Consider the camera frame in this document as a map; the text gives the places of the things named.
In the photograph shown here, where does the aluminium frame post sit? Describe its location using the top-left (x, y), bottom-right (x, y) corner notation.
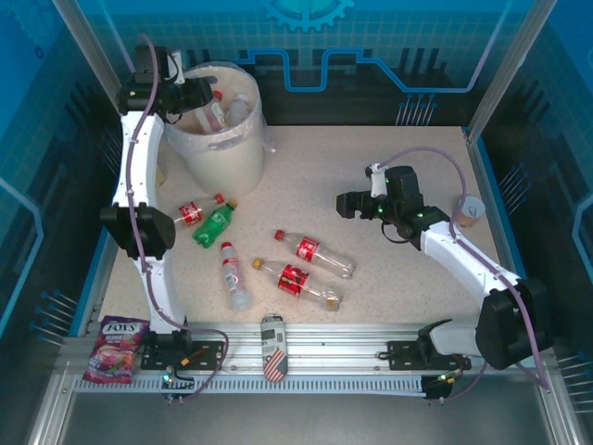
top-left (51, 0), bottom-right (152, 143)
top-left (464, 0), bottom-right (560, 145)

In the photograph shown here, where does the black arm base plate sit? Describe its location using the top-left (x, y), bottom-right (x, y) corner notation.
top-left (386, 339), bottom-right (473, 372)
top-left (138, 340), bottom-right (223, 372)

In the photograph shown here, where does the cream plastic waste bin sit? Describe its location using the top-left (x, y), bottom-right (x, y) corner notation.
top-left (164, 64), bottom-right (266, 196)

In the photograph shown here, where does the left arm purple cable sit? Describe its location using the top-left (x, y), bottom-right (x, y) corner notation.
top-left (124, 34), bottom-right (232, 403)

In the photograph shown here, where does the small cola bottle red cap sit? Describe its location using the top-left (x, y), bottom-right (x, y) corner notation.
top-left (178, 193), bottom-right (226, 228)

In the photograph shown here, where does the green soda bottle yellow cap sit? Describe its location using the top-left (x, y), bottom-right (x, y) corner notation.
top-left (192, 198), bottom-right (239, 248)

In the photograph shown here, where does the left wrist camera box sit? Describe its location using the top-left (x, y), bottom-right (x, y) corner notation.
top-left (167, 49), bottom-right (185, 79)

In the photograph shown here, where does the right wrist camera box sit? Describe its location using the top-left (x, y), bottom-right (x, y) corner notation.
top-left (363, 161), bottom-right (386, 198)

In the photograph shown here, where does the white slotted cable duct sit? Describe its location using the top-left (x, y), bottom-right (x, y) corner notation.
top-left (72, 373), bottom-right (430, 396)

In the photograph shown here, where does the clear plastic bin liner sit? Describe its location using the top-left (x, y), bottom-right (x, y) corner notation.
top-left (164, 58), bottom-right (279, 157)

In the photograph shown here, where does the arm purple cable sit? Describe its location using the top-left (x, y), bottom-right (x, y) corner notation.
top-left (124, 34), bottom-right (232, 403)
top-left (377, 146), bottom-right (552, 403)

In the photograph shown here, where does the newsprint can with flag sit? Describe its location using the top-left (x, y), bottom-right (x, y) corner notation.
top-left (259, 313), bottom-right (289, 384)

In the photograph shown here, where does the red candy bag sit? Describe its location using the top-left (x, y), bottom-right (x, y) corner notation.
top-left (82, 314), bottom-right (152, 385)

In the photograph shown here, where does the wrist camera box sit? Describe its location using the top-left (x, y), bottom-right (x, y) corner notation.
top-left (363, 161), bottom-right (386, 198)
top-left (167, 49), bottom-right (185, 79)

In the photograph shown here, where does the white bottle red cap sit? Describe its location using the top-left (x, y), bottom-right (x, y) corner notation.
top-left (219, 240), bottom-right (255, 312)

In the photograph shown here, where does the cola bottle yellow cap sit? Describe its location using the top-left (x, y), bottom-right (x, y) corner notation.
top-left (251, 257), bottom-right (347, 311)

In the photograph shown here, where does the black connector box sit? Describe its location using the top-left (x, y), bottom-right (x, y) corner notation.
top-left (422, 373), bottom-right (454, 405)
top-left (159, 369), bottom-right (196, 404)

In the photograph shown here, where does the aluminium mounting rail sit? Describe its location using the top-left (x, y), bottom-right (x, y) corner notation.
top-left (59, 322), bottom-right (555, 377)

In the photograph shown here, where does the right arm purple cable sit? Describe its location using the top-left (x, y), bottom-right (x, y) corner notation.
top-left (377, 146), bottom-right (552, 403)

